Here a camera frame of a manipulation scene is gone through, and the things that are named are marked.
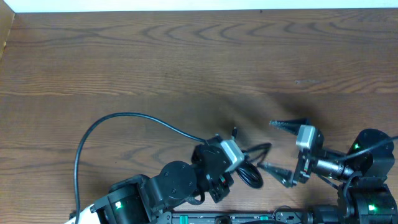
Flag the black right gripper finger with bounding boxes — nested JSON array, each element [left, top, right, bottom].
[[269, 118, 310, 135], [257, 162, 297, 188]]

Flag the thick black USB cable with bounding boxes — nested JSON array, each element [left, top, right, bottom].
[[231, 126, 273, 189]]

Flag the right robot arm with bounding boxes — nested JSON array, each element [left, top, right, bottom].
[[260, 119, 397, 223]]

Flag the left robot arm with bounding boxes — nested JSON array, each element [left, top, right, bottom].
[[69, 136, 244, 223]]

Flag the cardboard panel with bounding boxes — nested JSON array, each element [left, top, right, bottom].
[[0, 0, 15, 57]]

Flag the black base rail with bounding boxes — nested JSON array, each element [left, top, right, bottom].
[[68, 205, 343, 224]]

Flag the black right camera cable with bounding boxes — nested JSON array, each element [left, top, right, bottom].
[[317, 135, 398, 190]]

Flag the black camera cable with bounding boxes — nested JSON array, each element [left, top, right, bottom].
[[317, 135, 398, 190], [73, 112, 208, 224]]

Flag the black left camera cable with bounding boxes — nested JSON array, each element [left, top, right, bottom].
[[73, 112, 208, 224]]

